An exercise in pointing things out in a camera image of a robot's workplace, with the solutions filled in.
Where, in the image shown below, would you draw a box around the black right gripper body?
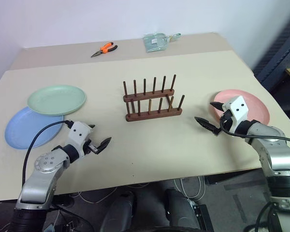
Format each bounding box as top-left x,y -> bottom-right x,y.
219,110 -> 236,133

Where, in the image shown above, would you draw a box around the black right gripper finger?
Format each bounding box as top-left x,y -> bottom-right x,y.
194,116 -> 221,136
209,101 -> 224,113

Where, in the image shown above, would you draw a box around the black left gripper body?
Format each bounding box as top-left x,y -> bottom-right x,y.
83,141 -> 100,155

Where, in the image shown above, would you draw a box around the wooden dish rack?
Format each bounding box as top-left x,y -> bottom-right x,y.
122,74 -> 186,122

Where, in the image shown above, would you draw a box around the red plate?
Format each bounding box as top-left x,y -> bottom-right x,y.
213,89 -> 271,127

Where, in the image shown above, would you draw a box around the green plate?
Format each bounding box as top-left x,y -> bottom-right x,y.
27,84 -> 87,116

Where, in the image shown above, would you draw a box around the black table foot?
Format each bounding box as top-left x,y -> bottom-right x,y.
204,168 -> 264,186

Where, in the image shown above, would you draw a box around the blue plate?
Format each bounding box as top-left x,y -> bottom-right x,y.
4,106 -> 64,150

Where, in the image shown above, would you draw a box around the dark rounded shape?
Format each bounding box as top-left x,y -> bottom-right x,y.
100,192 -> 137,232
164,188 -> 200,232

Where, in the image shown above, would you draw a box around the dark blue partition panel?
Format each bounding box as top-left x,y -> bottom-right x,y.
252,0 -> 290,116

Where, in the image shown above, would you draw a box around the pale green dustpan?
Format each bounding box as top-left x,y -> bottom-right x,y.
142,32 -> 182,53

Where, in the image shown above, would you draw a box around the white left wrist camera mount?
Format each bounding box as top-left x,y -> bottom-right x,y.
69,122 -> 93,156

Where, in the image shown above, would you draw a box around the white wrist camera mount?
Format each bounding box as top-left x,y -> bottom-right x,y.
221,96 -> 248,129
69,122 -> 93,156

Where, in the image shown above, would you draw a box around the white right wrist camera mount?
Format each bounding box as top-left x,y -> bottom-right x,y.
221,96 -> 248,129

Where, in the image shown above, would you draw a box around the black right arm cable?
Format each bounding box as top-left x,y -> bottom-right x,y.
219,116 -> 290,146

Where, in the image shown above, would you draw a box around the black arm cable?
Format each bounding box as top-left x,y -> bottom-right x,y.
21,119 -> 73,188
219,116 -> 290,146

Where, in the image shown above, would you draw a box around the white floor cable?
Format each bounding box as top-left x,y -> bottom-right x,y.
173,175 -> 206,202
71,182 -> 152,207

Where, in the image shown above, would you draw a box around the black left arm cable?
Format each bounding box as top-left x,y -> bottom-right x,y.
21,119 -> 73,188

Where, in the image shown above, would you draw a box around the orange handled pliers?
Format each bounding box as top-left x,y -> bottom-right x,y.
90,42 -> 118,58

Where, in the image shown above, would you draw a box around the black metal bracket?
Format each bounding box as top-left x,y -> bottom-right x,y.
190,203 -> 215,232

